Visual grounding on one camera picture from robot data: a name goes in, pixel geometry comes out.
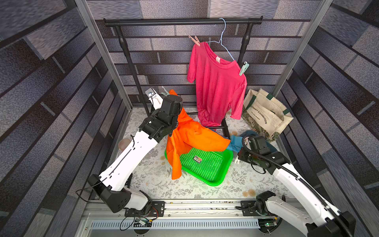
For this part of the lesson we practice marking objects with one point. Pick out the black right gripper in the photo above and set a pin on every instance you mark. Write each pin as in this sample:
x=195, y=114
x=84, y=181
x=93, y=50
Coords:
x=247, y=141

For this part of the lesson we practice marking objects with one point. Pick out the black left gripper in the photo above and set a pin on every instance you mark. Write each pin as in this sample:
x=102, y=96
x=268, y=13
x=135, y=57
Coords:
x=155, y=114

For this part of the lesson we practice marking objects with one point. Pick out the sage green clothespin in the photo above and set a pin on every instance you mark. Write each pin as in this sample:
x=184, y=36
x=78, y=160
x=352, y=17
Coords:
x=165, y=92

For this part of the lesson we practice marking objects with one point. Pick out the orange t-shirt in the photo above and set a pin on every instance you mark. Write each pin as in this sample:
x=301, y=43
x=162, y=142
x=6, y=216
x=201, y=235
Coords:
x=191, y=134

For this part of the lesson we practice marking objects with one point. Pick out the pink t-shirt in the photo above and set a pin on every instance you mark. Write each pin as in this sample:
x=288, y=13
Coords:
x=219, y=86

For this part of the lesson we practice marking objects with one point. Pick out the dusty pink clothespin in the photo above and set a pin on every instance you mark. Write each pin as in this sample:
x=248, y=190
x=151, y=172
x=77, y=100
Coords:
x=195, y=40

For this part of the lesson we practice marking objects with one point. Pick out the mint green clothespin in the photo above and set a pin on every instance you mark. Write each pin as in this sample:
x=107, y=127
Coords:
x=244, y=68

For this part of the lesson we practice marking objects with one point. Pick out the light blue wire hanger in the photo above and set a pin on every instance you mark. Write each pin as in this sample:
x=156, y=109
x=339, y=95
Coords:
x=220, y=41

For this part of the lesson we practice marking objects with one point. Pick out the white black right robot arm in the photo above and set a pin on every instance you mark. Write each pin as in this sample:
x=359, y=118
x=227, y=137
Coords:
x=320, y=218

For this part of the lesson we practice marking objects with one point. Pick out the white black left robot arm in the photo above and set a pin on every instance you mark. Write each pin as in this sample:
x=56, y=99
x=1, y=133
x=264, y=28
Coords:
x=110, y=184

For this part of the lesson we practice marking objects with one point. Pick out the blue t-shirt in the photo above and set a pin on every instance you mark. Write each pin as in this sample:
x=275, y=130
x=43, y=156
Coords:
x=235, y=143

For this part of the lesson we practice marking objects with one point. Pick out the teal clothespin tray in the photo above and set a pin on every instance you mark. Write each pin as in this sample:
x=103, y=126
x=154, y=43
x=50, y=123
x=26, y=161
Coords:
x=251, y=132

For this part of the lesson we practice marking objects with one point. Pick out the floral table cloth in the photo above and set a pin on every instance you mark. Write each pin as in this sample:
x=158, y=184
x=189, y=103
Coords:
x=153, y=176

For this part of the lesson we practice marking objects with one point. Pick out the cream canvas tote bag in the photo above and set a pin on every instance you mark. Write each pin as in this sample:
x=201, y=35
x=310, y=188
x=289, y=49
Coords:
x=265, y=114

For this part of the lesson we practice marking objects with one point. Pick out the black clothes rack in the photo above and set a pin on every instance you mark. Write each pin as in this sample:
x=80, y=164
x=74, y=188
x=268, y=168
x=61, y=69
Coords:
x=151, y=53

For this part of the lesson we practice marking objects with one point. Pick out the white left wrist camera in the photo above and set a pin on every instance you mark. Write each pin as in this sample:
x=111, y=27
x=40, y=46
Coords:
x=154, y=98

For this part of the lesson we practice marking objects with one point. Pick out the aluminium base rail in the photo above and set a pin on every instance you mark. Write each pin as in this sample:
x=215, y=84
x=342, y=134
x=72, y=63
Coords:
x=203, y=214

